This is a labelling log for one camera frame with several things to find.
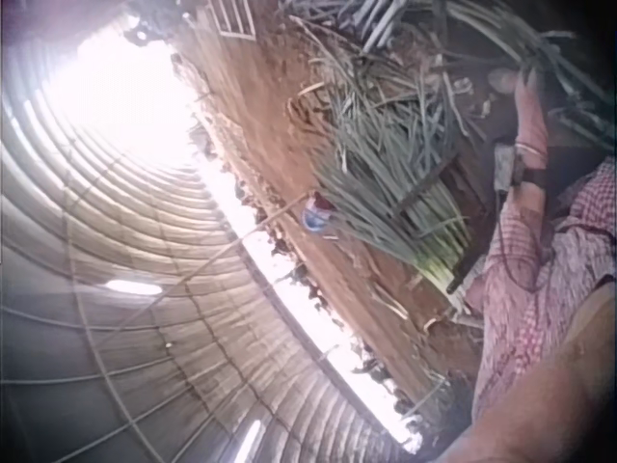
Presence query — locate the stack of trimmed green onions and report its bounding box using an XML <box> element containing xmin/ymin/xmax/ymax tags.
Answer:
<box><xmin>310</xmin><ymin>139</ymin><xmax>476</xmax><ymax>288</ymax></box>

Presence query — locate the bunch of green onions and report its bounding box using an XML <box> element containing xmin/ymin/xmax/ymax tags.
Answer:
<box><xmin>433</xmin><ymin>0</ymin><xmax>608</xmax><ymax>146</ymax></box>

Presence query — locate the person's left hand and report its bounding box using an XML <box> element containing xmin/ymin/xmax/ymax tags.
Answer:
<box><xmin>486</xmin><ymin>67</ymin><xmax>550</xmax><ymax>158</ymax></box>

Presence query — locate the row of dark plants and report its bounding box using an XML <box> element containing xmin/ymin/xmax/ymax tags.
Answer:
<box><xmin>171</xmin><ymin>50</ymin><xmax>425</xmax><ymax>440</ymax></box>

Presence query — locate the black wrist band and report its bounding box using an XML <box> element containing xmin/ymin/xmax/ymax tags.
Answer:
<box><xmin>510</xmin><ymin>163</ymin><xmax>550</xmax><ymax>193</ymax></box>

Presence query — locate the grey rectangular tool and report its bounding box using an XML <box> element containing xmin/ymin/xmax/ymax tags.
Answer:
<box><xmin>493</xmin><ymin>143</ymin><xmax>518</xmax><ymax>193</ymax></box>

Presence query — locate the thin wrist bracelet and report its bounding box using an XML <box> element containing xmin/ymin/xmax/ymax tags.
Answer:
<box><xmin>513</xmin><ymin>139</ymin><xmax>550</xmax><ymax>159</ymax></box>

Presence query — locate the blue red white can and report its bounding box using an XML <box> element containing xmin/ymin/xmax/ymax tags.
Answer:
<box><xmin>301</xmin><ymin>191</ymin><xmax>336</xmax><ymax>233</ymax></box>

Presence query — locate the white slatted frame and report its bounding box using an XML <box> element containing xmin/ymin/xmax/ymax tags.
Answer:
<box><xmin>210</xmin><ymin>0</ymin><xmax>256</xmax><ymax>39</ymax></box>

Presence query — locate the heap of loose green onions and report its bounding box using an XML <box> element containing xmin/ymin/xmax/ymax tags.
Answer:
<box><xmin>283</xmin><ymin>0</ymin><xmax>488</xmax><ymax>165</ymax></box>

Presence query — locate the thin bamboo stick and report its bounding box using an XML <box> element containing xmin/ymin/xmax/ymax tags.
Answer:
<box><xmin>233</xmin><ymin>195</ymin><xmax>312</xmax><ymax>245</ymax></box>

